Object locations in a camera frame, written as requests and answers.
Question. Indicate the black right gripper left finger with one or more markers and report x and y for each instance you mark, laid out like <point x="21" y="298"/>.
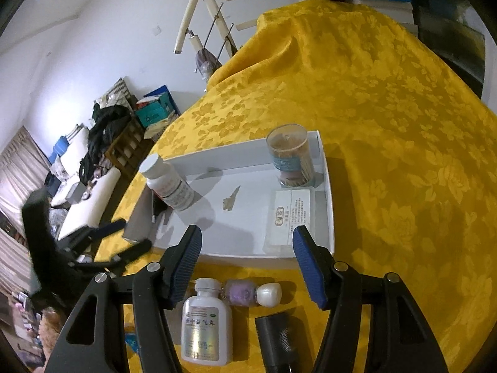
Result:
<point x="178" y="265"/>

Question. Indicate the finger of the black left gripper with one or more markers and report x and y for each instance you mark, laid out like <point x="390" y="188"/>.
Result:
<point x="95" y="234"/>
<point x="129" y="255"/>

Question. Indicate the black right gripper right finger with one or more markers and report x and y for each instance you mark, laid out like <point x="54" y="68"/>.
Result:
<point x="315" y="263"/>

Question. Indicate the black cylindrical bottle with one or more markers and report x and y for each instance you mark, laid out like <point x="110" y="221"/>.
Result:
<point x="278" y="351"/>

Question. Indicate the white cushion bench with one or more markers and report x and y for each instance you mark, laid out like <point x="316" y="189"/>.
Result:
<point x="89" y="212"/>

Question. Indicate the white card box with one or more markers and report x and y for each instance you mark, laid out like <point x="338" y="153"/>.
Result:
<point x="288" y="209"/>

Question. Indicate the red white supplement bottle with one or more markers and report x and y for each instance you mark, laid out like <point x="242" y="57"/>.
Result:
<point x="163" y="179"/>

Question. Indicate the purple white small bottle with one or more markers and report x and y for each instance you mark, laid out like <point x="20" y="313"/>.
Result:
<point x="245" y="293"/>

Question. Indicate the white cardboard tray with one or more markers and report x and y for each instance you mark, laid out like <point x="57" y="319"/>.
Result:
<point x="234" y="187"/>

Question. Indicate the white labelled medicine bottle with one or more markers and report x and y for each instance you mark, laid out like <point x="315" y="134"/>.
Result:
<point x="206" y="331"/>

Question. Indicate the wooden slatted rack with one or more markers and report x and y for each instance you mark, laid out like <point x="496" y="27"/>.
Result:
<point x="129" y="149"/>

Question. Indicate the beige curtain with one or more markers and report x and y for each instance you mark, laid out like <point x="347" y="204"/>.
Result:
<point x="23" y="170"/>

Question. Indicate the black clothes pile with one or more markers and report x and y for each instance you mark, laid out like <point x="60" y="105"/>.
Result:
<point x="109" y="123"/>

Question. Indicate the clear toothpick jar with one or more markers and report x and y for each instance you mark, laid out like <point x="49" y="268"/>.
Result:
<point x="290" y="152"/>

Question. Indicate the pile of boxes and books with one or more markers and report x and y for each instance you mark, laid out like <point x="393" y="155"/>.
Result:
<point x="156" y="111"/>

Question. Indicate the yellow floral tablecloth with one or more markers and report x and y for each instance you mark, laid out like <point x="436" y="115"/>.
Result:
<point x="411" y="152"/>

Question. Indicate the blue white storage boxes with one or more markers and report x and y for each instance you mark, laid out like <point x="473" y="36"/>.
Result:
<point x="439" y="25"/>

